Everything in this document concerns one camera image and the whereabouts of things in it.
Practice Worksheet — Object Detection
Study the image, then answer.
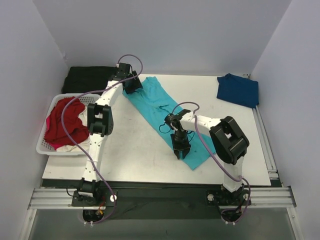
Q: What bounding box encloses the turquoise t-shirt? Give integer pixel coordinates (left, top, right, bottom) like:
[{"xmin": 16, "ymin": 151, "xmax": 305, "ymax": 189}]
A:
[{"xmin": 122, "ymin": 76, "xmax": 210, "ymax": 170}]

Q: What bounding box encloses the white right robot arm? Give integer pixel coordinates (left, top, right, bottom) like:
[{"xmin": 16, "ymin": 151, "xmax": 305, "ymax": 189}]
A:
[{"xmin": 164, "ymin": 109, "xmax": 250, "ymax": 204}]

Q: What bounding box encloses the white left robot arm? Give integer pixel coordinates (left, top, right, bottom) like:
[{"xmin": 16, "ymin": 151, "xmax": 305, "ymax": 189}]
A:
[{"xmin": 77, "ymin": 62, "xmax": 142, "ymax": 206}]

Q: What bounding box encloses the black folded t-shirt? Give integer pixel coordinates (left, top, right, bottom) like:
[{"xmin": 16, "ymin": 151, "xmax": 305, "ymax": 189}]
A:
[{"xmin": 61, "ymin": 66, "xmax": 117, "ymax": 94}]

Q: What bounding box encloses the white t-shirt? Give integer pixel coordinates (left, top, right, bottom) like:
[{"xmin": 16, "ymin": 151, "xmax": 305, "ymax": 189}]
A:
[{"xmin": 56, "ymin": 107, "xmax": 90, "ymax": 153}]

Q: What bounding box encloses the folded navy blue t-shirt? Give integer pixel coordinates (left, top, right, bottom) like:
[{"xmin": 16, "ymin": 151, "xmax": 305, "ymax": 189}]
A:
[{"xmin": 216, "ymin": 73, "xmax": 259, "ymax": 109}]

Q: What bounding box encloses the red t-shirt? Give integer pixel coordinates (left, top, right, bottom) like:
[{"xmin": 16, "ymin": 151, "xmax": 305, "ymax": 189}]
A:
[{"xmin": 44, "ymin": 97, "xmax": 89, "ymax": 150}]

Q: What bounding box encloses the pink garment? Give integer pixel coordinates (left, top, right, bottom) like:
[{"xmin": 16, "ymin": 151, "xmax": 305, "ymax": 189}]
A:
[{"xmin": 45, "ymin": 114, "xmax": 62, "ymax": 151}]

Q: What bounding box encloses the white plastic laundry basket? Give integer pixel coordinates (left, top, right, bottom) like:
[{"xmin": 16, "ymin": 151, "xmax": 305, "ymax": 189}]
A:
[{"xmin": 36, "ymin": 93, "xmax": 100, "ymax": 156}]

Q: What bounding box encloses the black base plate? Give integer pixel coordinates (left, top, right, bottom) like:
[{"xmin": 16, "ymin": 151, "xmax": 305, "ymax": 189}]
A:
[{"xmin": 68, "ymin": 183, "xmax": 252, "ymax": 223}]

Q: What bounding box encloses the aluminium frame rail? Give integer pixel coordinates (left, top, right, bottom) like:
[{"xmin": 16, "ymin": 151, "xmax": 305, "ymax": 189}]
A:
[{"xmin": 28, "ymin": 187, "xmax": 296, "ymax": 210}]

